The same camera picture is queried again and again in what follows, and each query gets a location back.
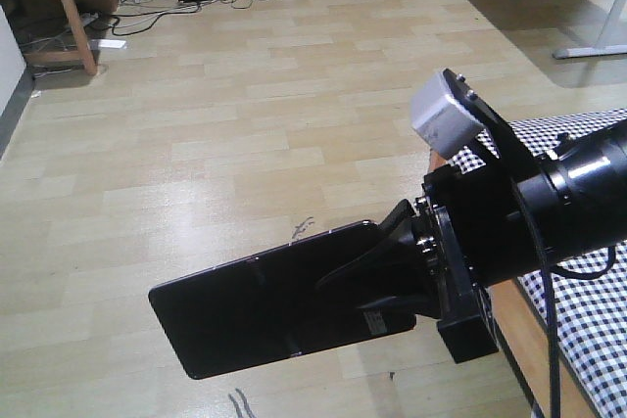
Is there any white desk leg frame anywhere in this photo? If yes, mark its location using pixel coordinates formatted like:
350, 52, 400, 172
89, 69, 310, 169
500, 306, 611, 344
478, 0, 627, 61

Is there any black white checkered bedsheet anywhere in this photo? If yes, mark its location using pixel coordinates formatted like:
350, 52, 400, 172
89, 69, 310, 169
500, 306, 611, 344
448, 107, 627, 418

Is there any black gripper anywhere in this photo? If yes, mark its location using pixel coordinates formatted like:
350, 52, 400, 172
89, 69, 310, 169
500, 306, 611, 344
315, 164, 541, 363

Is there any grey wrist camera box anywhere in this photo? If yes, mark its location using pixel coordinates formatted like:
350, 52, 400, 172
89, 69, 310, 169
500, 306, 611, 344
410, 70, 484, 160

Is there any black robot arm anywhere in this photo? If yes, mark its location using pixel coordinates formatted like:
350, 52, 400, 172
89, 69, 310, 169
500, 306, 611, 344
316, 121, 626, 362

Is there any black camera cable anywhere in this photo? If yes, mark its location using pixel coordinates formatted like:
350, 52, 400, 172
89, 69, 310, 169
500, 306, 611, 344
508, 177, 618, 418

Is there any black smartphone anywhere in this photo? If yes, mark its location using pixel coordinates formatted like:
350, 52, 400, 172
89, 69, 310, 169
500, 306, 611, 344
148, 220, 416, 380

